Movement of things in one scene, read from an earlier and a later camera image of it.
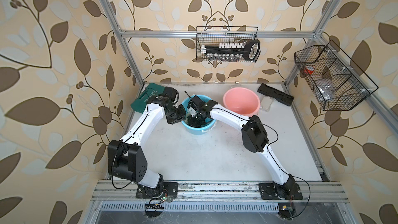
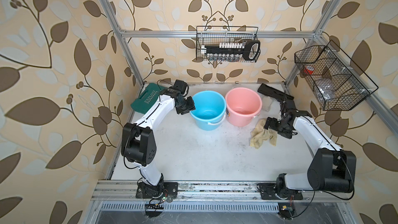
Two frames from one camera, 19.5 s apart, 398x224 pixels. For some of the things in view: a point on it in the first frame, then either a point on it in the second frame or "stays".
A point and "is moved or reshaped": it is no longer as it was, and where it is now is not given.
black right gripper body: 196,120 -> 283,129
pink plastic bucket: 242,100 stays
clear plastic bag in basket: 327,92 stays
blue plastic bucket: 185,111 is moved or reshaped
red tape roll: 309,70 stays
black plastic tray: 276,94 stays
